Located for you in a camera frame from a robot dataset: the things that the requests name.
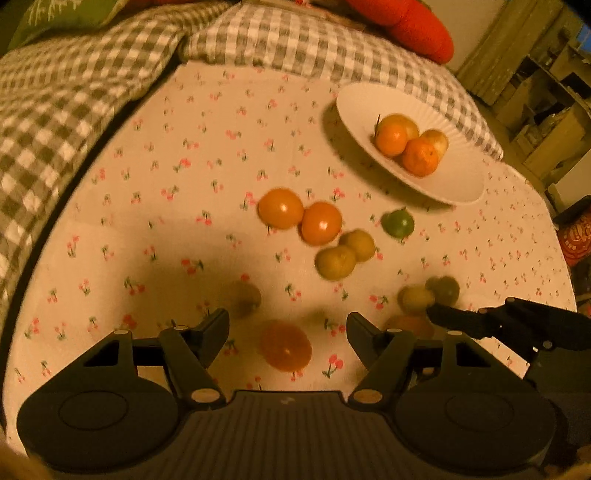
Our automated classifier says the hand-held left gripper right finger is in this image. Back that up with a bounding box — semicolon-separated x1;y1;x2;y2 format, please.
346;312;497;409

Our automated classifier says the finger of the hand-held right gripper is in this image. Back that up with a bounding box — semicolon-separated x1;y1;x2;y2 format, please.
426;296;555;354

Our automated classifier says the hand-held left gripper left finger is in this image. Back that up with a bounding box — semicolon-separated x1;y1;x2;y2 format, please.
83;308;230;408

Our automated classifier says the white paper plate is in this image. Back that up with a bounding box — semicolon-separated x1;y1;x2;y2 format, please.
335;83;486;205

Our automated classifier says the green round fruit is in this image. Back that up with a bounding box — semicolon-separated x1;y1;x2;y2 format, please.
381;209;415;239
425;275;461;306

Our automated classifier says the orange tangerine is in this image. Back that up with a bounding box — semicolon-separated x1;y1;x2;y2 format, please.
385;315;435;340
374;117;409;157
259;320;313;372
401;137;439;177
300;201;343;246
257;188;304;230

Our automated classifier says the cherry print cloth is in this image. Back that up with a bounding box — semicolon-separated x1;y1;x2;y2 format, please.
0;62;580;457

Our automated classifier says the red patterned item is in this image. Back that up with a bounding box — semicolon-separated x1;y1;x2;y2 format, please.
556;217;591;267

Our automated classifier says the wooden shelf unit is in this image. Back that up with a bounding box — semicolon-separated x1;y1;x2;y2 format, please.
492;9;591;204

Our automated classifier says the grey checked blanket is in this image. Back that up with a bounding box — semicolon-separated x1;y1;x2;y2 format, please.
0;4;232;319

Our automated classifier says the beige curtain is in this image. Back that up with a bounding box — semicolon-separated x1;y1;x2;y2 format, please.
455;0;566;104

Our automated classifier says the grey checked pillow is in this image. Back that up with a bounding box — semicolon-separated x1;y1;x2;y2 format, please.
180;4;504;161

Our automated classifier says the orange pumpkin cushion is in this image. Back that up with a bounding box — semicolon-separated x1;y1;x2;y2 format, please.
344;0;454;64

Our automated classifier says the green printed pillow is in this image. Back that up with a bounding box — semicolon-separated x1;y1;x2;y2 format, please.
7;0;134;49

